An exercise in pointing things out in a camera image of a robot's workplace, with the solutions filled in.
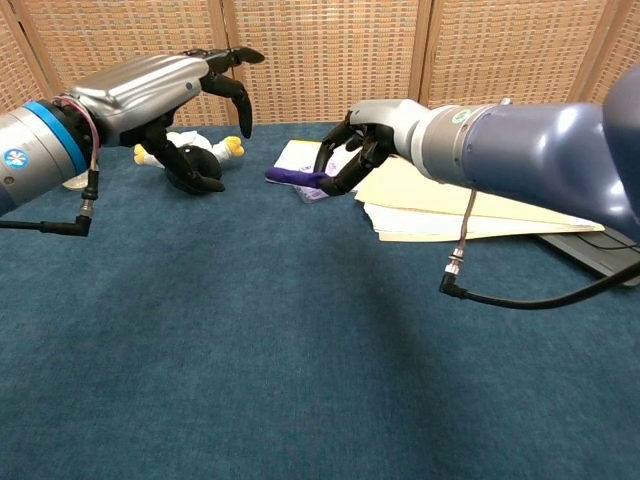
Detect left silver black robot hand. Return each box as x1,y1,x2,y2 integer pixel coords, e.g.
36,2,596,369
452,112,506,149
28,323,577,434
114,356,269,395
67,46,266,196

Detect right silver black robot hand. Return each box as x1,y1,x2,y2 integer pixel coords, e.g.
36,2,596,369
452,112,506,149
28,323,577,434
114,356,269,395
314,98,431,198

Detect purple curved object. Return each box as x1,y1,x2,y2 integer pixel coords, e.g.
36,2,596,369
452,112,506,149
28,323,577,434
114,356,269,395
264,166,335,190

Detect yellow manila folder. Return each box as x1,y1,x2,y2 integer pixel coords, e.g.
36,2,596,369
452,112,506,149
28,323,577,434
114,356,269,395
354,153,607,234

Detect white paper booklet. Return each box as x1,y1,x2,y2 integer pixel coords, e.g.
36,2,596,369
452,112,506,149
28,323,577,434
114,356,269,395
265,139,362,186

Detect clear purple plastic pack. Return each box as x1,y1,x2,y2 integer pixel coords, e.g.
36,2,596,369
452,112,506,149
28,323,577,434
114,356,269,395
291,149,361,204

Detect black white plush toy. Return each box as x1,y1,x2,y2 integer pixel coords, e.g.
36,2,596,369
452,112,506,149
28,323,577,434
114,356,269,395
133,130,246,194

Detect white paper stack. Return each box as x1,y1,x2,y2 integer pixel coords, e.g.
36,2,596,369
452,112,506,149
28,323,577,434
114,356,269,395
363,199,604,244

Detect woven wooden folding screen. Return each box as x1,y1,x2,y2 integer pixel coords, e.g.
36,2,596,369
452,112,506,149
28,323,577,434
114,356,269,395
0,0,640,132

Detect black laptop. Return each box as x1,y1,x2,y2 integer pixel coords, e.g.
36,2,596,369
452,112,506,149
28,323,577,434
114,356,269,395
535,225,640,288

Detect blue felt table cloth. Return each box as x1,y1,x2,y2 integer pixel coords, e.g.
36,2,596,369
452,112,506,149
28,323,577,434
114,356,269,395
0,119,640,480

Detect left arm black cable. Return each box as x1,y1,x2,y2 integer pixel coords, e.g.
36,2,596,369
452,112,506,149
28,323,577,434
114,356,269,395
0,97,103,237

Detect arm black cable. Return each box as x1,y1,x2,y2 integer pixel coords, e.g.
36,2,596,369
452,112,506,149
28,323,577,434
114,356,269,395
438,189,640,311
0,97,103,237

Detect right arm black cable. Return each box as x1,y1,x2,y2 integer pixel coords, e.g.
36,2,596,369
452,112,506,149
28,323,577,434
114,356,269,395
438,189,640,311

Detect thin black cable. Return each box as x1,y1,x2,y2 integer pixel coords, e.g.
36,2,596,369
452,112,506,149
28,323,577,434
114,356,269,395
573,230,639,252

